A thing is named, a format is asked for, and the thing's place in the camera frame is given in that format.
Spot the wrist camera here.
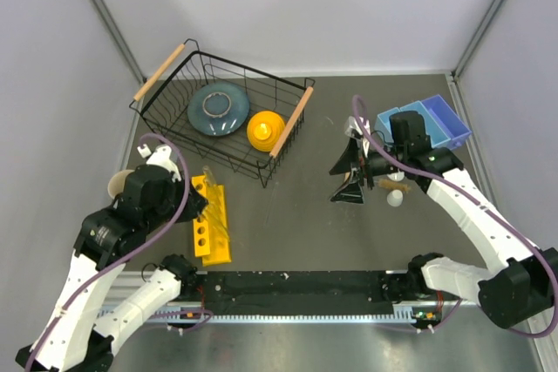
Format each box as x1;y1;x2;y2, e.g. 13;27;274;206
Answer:
344;116;371;142
137;144;182;181

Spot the black wire dish basket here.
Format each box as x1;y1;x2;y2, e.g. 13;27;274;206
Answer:
130;38;315;185

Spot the yellow ribbed funnel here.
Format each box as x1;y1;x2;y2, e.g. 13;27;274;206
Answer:
247;111;285;152

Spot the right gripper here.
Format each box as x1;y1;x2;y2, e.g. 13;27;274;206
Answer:
330;136;408;204

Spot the purple blue bin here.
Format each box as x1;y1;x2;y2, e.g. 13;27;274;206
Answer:
421;95;472;150

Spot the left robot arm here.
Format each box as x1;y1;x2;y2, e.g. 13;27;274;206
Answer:
15;161;207;371

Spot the blue ceramic plate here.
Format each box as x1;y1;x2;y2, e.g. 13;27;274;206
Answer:
187;82;250;137

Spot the white plastic cap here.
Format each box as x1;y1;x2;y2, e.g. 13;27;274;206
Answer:
387;172;405;182

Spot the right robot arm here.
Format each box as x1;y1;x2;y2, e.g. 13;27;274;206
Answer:
330;111;557;329

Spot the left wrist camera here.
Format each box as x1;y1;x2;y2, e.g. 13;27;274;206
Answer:
137;144;182;181

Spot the light blue bin middle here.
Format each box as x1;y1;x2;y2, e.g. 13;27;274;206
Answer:
400;101;450;148

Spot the light blue bin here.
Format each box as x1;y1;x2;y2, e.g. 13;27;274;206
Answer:
374;107;400;143
400;101;450;148

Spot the cable duct rail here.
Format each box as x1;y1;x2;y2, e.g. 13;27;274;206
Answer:
147;302;453;326

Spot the test tube brush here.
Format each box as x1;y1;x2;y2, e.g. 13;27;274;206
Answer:
374;178;412;193

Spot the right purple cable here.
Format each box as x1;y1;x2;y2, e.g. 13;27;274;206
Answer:
350;93;558;338

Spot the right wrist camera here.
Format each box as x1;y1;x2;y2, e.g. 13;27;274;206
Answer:
344;116;371;142

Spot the yellow test tube rack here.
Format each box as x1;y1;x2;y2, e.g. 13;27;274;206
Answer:
192;174;232;267

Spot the glass test tube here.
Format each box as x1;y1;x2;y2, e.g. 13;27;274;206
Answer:
203;200;230;242
202;166;218;200
263;181;280;227

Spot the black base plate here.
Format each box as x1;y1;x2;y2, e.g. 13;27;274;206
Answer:
196;271;418;315

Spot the beige ceramic mug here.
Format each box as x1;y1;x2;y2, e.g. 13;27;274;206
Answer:
107;169;133;200

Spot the light blue bin left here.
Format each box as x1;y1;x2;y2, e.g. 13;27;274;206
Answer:
374;107;400;143

